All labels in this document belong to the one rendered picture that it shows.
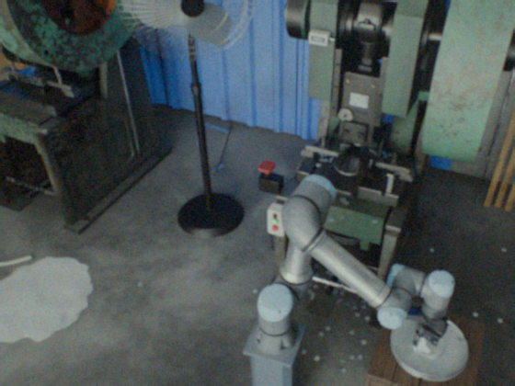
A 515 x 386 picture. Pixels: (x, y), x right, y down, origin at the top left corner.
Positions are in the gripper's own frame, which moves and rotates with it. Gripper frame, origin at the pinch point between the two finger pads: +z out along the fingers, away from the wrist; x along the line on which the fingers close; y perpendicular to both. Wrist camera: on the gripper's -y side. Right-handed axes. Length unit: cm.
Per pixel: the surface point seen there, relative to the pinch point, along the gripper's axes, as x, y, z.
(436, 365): 8.7, 6.5, 16.9
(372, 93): 50, -54, -57
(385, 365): -1.6, -8.8, 18.8
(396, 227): 37.8, -30.2, -10.5
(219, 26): 47, -130, -65
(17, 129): -9, -227, -4
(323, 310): 18, -50, 37
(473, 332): 32.8, 11.2, 18.8
